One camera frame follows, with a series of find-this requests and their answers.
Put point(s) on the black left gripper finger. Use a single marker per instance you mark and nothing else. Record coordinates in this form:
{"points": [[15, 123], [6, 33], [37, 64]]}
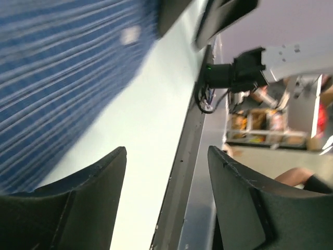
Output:
{"points": [[257, 212], [170, 12], [76, 212]]}

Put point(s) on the person leg in background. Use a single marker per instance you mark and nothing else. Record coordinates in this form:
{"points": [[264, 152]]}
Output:
{"points": [[302, 176]]}

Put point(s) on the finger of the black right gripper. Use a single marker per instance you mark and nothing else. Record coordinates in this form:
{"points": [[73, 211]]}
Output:
{"points": [[218, 15]]}

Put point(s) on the blue plaid long sleeve shirt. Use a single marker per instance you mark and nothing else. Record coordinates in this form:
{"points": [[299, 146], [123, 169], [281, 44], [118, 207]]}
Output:
{"points": [[62, 62]]}

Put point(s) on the metal trolley in background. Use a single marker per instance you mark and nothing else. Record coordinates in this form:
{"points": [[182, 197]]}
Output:
{"points": [[291, 113]]}

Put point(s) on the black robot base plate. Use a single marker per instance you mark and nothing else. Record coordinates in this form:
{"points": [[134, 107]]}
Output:
{"points": [[172, 213]]}

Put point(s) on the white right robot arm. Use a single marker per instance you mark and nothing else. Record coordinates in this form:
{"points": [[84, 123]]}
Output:
{"points": [[211, 200]]}

